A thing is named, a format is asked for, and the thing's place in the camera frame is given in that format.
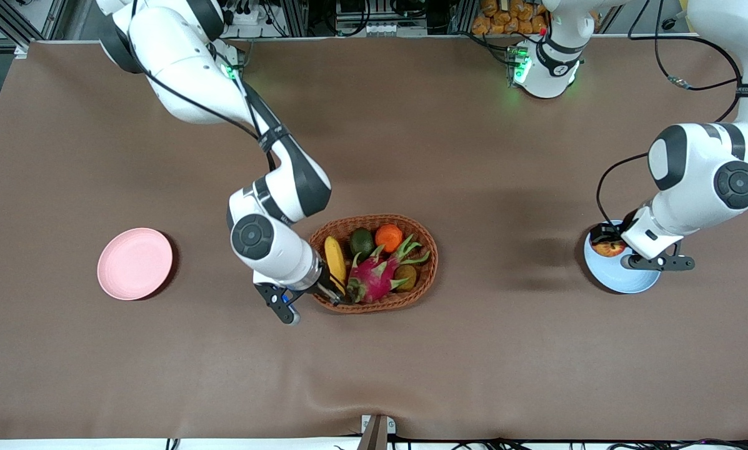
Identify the pink dragon fruit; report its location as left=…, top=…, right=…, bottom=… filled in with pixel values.
left=346, top=234, right=431, bottom=305

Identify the white power strip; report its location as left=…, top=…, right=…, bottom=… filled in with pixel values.
left=342, top=21, right=428, bottom=36

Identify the red apple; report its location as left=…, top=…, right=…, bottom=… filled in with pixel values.
left=592, top=239, right=628, bottom=259

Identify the metal table clamp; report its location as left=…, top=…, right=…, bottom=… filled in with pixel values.
left=356, top=414, right=397, bottom=450

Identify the pink round plate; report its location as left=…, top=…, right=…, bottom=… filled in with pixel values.
left=97, top=227, right=174, bottom=301

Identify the light blue round plate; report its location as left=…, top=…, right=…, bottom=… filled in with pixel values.
left=584, top=219, right=662, bottom=294

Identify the brown wicker basket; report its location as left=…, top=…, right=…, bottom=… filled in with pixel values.
left=308, top=214, right=439, bottom=313

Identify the brown kiwi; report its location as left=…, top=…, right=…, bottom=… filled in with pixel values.
left=394, top=264, right=419, bottom=293

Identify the yellow banana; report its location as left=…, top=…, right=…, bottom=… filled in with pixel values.
left=324, top=236, right=349, bottom=296

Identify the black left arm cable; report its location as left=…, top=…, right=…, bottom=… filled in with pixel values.
left=596, top=0, right=744, bottom=233

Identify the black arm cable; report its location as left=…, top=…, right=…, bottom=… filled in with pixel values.
left=130, top=0, right=278, bottom=173
left=596, top=0, right=744, bottom=233

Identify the orange fruit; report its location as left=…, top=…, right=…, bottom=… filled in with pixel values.
left=374, top=224, right=404, bottom=253

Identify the green avocado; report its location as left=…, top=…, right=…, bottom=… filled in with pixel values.
left=349, top=227, right=375, bottom=259

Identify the brown tablecloth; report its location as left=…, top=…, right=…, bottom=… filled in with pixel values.
left=0, top=34, right=748, bottom=441

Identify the bag of orange snacks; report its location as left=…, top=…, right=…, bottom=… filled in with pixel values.
left=472, top=0, right=549, bottom=36

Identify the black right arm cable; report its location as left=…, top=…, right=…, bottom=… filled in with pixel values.
left=130, top=0, right=278, bottom=173

